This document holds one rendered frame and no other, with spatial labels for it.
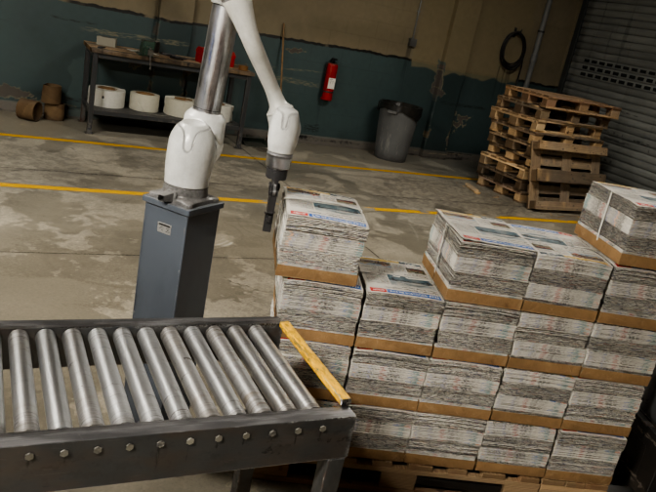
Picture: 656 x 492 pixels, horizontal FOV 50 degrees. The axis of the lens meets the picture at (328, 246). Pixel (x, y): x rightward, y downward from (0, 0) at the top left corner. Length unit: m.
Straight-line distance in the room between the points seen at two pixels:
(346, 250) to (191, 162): 0.60
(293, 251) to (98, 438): 1.07
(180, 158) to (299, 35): 7.02
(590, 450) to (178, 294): 1.72
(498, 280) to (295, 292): 0.72
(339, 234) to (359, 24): 7.45
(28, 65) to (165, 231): 6.34
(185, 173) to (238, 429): 1.06
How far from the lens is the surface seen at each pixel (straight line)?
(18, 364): 1.82
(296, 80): 9.41
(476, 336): 2.64
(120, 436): 1.58
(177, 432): 1.61
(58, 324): 2.01
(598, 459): 3.11
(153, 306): 2.60
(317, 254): 2.40
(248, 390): 1.79
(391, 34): 9.94
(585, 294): 2.71
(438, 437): 2.82
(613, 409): 3.00
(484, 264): 2.53
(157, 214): 2.50
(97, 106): 8.23
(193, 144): 2.41
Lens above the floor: 1.71
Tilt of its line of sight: 18 degrees down
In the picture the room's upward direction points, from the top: 12 degrees clockwise
